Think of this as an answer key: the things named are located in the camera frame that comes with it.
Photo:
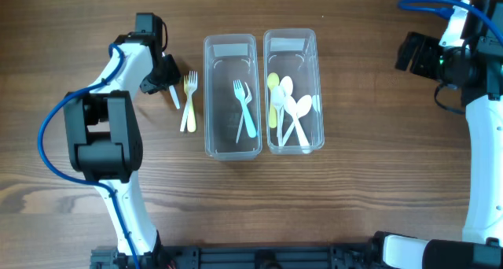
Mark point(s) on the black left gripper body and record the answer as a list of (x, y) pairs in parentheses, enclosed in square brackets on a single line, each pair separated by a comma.
[(164, 75)]

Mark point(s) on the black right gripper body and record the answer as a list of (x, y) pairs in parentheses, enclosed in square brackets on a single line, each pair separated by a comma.
[(421, 58)]

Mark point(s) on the cream fork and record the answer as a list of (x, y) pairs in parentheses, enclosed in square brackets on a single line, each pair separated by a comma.
[(188, 100)]

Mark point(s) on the teal thick-handled fork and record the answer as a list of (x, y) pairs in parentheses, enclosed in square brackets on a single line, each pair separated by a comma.
[(240, 95)]

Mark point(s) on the yellow spoon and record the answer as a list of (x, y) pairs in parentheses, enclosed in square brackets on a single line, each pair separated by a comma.
[(272, 82)]

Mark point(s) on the white long plastic fork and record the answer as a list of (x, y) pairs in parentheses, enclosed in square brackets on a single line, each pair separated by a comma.
[(174, 96)]

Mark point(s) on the thin translucent white fork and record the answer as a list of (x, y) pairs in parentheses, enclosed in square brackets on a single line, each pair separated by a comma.
[(247, 100)]

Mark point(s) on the translucent plastic spoon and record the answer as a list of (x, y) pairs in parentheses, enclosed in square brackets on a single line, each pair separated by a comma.
[(278, 100)]

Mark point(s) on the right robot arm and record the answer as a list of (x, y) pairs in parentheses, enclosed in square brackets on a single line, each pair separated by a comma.
[(468, 57)]

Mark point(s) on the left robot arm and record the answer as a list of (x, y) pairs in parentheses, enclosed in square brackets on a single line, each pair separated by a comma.
[(104, 141)]

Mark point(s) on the clear left plastic container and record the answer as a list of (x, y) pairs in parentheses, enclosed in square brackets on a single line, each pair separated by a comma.
[(227, 58)]

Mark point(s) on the clear plastic container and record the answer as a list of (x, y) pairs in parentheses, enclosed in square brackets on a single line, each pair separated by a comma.
[(294, 52), (227, 58)]

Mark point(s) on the clear right plastic container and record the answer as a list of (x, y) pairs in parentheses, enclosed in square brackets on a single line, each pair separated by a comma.
[(294, 52)]

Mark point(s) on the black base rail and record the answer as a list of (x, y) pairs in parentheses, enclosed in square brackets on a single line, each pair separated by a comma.
[(337, 256)]

